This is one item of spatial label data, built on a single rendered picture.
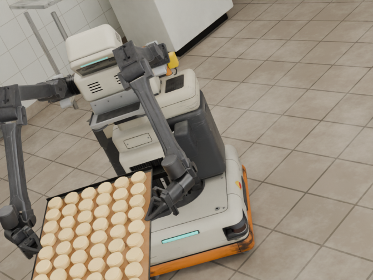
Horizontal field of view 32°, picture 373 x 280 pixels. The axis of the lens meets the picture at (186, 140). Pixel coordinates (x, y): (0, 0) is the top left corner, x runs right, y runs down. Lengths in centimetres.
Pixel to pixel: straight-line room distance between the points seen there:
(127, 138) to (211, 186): 61
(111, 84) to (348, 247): 130
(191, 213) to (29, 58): 294
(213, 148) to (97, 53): 87
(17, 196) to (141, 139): 76
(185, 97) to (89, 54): 61
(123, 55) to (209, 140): 107
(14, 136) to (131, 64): 49
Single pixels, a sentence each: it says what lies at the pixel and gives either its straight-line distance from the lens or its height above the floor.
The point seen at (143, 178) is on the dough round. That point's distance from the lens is 216.
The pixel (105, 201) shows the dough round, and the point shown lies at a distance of 216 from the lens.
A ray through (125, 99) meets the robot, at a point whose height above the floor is 100.
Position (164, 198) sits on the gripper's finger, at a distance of 201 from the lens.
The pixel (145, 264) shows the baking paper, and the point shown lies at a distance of 191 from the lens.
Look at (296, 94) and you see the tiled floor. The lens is 435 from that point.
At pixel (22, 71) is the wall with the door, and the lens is 570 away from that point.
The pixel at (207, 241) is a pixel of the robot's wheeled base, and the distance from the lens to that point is 313.
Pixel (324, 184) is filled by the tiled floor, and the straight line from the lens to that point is 349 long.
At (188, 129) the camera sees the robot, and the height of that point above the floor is 67.
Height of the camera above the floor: 210
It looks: 29 degrees down
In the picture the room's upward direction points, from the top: 24 degrees counter-clockwise
